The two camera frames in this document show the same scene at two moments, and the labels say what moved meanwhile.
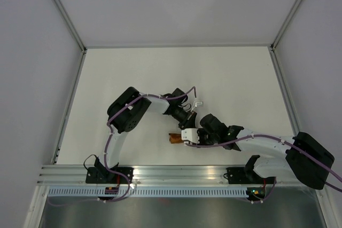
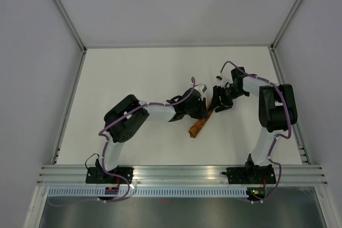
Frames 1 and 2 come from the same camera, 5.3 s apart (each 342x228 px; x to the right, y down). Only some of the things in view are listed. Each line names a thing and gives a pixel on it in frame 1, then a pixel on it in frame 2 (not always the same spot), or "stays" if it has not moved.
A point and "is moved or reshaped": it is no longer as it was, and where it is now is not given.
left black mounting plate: (103, 175) stays
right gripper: (200, 131) → (216, 101)
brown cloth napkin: (175, 138) is moved or reshaped
